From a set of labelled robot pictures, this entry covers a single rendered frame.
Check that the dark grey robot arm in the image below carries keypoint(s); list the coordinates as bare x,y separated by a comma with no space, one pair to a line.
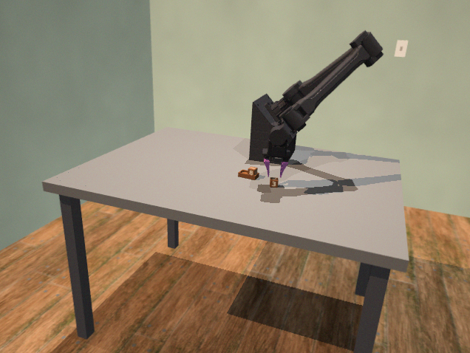
302,99

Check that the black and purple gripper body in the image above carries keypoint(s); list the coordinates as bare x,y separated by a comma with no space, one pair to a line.
269,156

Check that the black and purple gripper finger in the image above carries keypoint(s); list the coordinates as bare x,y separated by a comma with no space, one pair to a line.
283,166
267,164

